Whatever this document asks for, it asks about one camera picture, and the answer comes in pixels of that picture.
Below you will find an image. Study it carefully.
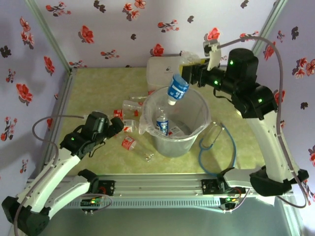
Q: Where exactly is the grey translucent plastic bin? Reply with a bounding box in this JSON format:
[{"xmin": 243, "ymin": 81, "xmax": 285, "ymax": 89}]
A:
[{"xmin": 138, "ymin": 86, "xmax": 212, "ymax": 158}]

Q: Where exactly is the aluminium side rail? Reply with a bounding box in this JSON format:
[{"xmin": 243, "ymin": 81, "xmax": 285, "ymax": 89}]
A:
[{"xmin": 40, "ymin": 68, "xmax": 77, "ymax": 177}]

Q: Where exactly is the white lidded storage box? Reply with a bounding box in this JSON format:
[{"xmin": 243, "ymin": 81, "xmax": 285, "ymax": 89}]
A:
[{"xmin": 147, "ymin": 56, "xmax": 184, "ymax": 92}]

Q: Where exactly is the blue stethoscope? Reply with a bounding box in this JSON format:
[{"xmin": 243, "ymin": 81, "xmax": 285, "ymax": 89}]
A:
[{"xmin": 198, "ymin": 120, "xmax": 237, "ymax": 177}]

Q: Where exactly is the clear bottle white cap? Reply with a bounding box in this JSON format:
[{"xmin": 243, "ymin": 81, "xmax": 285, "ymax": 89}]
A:
[{"xmin": 122, "ymin": 119, "xmax": 142, "ymax": 133}]

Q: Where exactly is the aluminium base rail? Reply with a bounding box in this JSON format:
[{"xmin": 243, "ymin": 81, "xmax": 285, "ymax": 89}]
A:
[{"xmin": 23, "ymin": 173, "xmax": 293, "ymax": 199}]

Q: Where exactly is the clear plastic bin liner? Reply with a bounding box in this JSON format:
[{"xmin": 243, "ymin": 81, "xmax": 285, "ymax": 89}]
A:
[{"xmin": 138, "ymin": 86, "xmax": 212, "ymax": 138}]

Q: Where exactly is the grey left arm cable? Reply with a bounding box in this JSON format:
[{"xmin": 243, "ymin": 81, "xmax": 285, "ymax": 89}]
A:
[{"xmin": 12, "ymin": 114, "xmax": 113, "ymax": 236}]

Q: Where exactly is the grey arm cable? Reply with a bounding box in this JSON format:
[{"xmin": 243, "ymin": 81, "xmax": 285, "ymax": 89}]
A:
[
  {"xmin": 218, "ymin": 36, "xmax": 310, "ymax": 213},
  {"xmin": 12, "ymin": 114, "xmax": 113, "ymax": 236}
]

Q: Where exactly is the small clear bottle red cap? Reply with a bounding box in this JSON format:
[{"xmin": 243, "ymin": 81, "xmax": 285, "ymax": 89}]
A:
[{"xmin": 113, "ymin": 109, "xmax": 139, "ymax": 118}]

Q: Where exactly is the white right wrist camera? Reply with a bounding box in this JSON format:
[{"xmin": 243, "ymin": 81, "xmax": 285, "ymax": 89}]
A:
[{"xmin": 203, "ymin": 40, "xmax": 221, "ymax": 72}]

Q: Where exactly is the grey right arm cable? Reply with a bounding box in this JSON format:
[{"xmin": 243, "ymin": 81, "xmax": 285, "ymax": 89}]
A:
[{"xmin": 218, "ymin": 36, "xmax": 310, "ymax": 213}]

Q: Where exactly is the wide clear plastic bottle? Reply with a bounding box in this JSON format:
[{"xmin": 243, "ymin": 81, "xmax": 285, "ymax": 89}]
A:
[{"xmin": 122, "ymin": 99, "xmax": 144, "ymax": 114}]

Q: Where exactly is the blue label water bottle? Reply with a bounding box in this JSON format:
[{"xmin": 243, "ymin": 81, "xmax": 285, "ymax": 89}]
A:
[{"xmin": 167, "ymin": 50, "xmax": 200, "ymax": 106}]

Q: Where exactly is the grey slotted cable duct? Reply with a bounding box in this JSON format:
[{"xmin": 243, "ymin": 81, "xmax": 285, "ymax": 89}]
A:
[{"xmin": 31, "ymin": 198, "xmax": 221, "ymax": 209}]

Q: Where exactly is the clear cola bottle red label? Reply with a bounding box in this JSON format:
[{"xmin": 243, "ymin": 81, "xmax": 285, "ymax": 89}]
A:
[{"xmin": 122, "ymin": 136, "xmax": 155, "ymax": 162}]

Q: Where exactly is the white paper tag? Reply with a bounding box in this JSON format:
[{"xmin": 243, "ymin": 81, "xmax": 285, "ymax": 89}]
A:
[{"xmin": 255, "ymin": 194, "xmax": 276, "ymax": 206}]

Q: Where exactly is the aluminium frame post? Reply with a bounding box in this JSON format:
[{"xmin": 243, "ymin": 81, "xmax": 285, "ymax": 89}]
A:
[
  {"xmin": 24, "ymin": 0, "xmax": 77, "ymax": 74},
  {"xmin": 251, "ymin": 0, "xmax": 288, "ymax": 54}
]

